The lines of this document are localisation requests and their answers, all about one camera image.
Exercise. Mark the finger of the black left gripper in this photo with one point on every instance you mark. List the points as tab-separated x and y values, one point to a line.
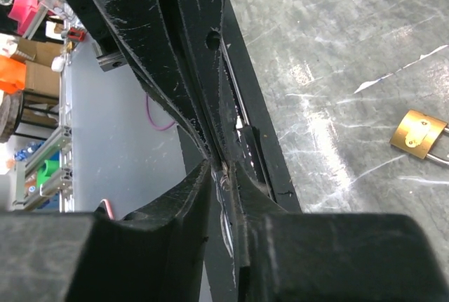
196	107
146	33

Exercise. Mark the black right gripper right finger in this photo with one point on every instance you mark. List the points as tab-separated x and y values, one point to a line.
284	256

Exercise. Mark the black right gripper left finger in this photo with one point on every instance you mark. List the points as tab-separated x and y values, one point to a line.
154	253

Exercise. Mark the small brass padlock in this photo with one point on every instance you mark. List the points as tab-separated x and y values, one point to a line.
417	133

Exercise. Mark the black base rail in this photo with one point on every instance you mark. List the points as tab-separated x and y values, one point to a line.
247	129

